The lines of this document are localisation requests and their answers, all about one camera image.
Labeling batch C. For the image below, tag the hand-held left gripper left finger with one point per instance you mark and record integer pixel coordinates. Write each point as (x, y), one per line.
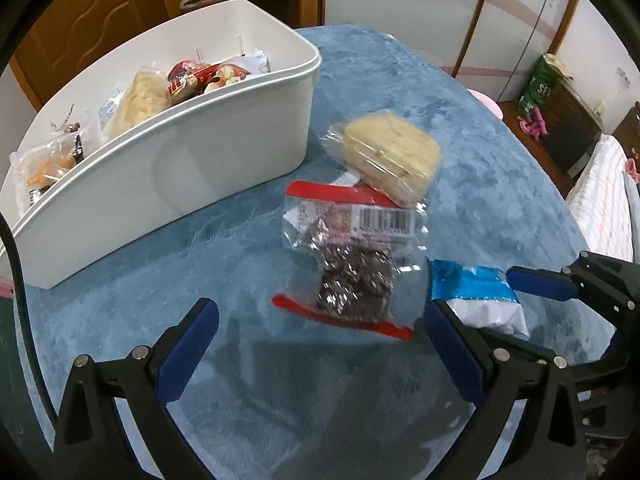
(185, 360)

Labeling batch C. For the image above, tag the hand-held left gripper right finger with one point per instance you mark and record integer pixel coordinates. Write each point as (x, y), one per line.
(457, 360)

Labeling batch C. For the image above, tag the small red white snack packet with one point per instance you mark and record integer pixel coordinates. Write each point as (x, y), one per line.
(227, 72)

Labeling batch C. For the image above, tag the white plastic bin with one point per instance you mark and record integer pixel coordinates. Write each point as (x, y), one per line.
(175, 175)

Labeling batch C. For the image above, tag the yellow crispy snack packet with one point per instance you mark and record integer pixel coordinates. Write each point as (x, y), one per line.
(140, 100)

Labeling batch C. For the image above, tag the green bag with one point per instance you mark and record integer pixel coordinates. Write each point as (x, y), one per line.
(537, 85)

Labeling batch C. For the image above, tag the striped bedding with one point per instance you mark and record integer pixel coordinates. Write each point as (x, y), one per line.
(605, 195)

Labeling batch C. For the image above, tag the pink stool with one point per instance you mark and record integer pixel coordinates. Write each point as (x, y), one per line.
(487, 102)

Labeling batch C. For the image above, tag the dark wooden cabinet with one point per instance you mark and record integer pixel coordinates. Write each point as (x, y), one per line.
(570, 130)

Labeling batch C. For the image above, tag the wooden door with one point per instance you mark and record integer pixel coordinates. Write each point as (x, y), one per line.
(90, 20)

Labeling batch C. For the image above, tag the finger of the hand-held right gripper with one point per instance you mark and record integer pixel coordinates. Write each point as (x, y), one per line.
(540, 284)

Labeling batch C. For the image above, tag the clear red dark snack packet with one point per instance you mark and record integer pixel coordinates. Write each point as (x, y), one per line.
(350, 280)

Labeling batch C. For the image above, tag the clear brown cookie packet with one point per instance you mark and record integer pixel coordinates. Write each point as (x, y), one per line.
(50, 160)

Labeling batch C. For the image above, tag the blue white snack packet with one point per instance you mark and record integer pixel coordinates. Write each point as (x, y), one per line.
(480, 305)

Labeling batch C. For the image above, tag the pink toy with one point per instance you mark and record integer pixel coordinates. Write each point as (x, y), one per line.
(532, 125)

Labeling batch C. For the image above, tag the round pale cake packet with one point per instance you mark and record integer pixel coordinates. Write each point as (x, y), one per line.
(390, 150)

